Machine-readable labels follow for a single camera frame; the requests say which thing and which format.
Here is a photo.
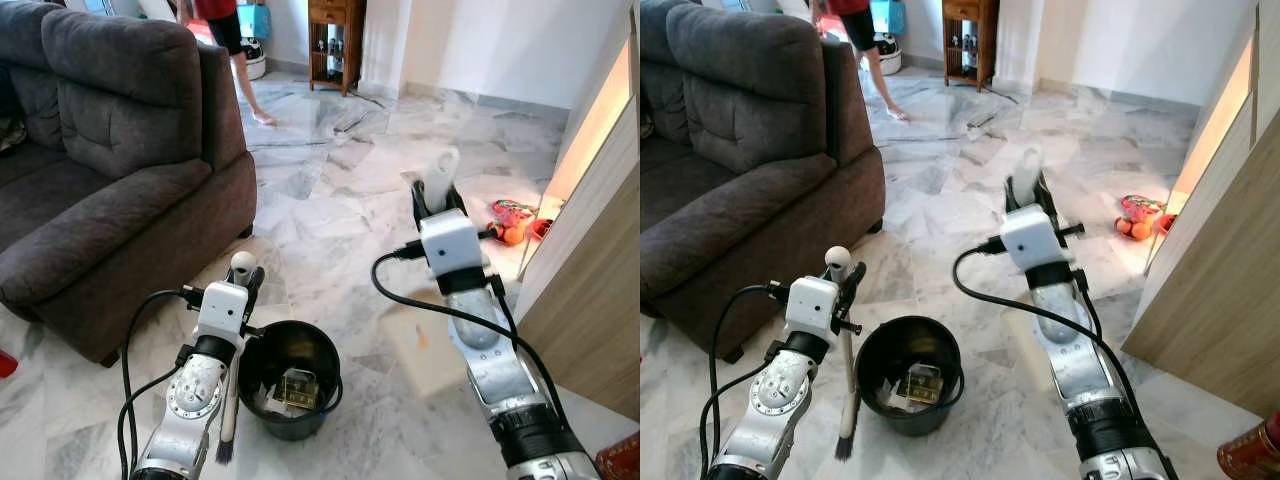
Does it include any dark grey fabric sofa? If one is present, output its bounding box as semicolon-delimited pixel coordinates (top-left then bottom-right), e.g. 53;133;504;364
0;0;259;367
640;0;887;364

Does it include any gold packaging box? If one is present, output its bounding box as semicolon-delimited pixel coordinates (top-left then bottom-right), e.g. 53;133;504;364
904;364;947;407
277;369;322;412

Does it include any long black right arm cable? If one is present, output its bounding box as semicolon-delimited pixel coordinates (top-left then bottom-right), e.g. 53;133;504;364
951;237;1153;433
371;239;573;433

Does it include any black plastic bucket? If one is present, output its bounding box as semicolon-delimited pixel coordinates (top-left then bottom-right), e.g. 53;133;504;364
236;319;344;442
854;314;967;438

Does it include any light wooden panel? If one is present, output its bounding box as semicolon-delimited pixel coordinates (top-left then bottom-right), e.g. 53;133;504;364
1120;98;1280;420
513;95;641;422

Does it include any short black right arm cable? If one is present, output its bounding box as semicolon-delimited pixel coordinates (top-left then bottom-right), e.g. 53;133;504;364
1071;268;1104;343
487;273;523;351

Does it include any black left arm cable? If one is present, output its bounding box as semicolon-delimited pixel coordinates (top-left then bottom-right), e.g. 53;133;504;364
698;362;769;479
118;286;207;480
116;364;183;479
707;282;793;426

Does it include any pink red wrapper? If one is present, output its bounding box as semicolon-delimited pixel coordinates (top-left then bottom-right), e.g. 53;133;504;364
1119;194;1165;227
489;199;537;234

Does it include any person in black shorts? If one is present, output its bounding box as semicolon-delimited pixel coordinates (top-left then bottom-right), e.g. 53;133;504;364
177;0;279;128
811;0;912;124

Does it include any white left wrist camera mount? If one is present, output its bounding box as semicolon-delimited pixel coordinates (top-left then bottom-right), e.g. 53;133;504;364
782;275;842;342
192;281;250;347

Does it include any red and gold container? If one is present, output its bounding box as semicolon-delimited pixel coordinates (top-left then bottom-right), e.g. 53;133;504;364
1216;409;1280;480
596;431;641;480

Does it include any light blue box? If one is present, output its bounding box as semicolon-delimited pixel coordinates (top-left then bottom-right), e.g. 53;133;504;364
869;0;907;36
237;2;274;41

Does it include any white-handled black-bristle brush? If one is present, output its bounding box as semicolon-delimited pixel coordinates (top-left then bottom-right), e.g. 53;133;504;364
825;245;864;462
215;251;259;467

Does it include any brown wooden cabinet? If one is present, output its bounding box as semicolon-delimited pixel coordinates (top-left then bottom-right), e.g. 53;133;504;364
941;0;1002;94
307;0;368;98

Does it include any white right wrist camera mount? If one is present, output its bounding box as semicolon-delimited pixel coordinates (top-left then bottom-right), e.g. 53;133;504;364
999;203;1070;273
419;207;489;280

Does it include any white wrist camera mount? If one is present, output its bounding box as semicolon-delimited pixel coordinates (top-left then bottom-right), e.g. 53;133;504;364
999;203;1070;273
419;207;489;280
782;275;842;342
192;281;250;347

